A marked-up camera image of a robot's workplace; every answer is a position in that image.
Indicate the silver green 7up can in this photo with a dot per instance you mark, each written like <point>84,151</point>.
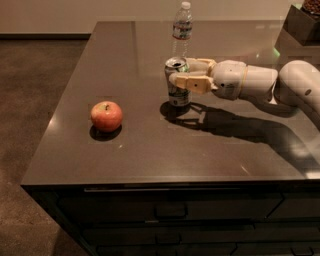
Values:
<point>177,91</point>

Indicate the dark cabinet drawers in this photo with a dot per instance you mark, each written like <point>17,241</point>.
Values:
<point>185,221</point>

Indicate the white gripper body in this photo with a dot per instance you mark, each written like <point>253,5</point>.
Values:
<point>230,79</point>

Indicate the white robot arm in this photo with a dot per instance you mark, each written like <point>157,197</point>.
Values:
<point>296,86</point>

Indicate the clear plastic water bottle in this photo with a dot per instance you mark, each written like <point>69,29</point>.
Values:
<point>182,30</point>

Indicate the red apple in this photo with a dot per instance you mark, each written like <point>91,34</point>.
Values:
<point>106,116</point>

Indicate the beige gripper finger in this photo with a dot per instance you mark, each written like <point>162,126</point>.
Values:
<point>200,84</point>
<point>201,64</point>

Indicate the dark box with snacks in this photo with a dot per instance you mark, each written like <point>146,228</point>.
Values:
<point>299,37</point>

